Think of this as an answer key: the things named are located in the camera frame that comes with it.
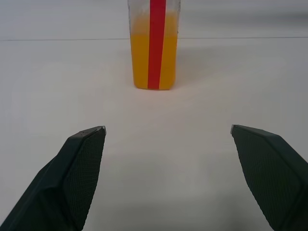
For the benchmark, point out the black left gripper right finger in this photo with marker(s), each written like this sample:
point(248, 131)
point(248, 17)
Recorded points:
point(272, 168)

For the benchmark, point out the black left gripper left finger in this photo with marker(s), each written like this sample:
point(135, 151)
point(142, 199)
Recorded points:
point(72, 173)

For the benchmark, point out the clear juice bottle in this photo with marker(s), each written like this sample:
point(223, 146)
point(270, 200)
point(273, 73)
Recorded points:
point(154, 55)

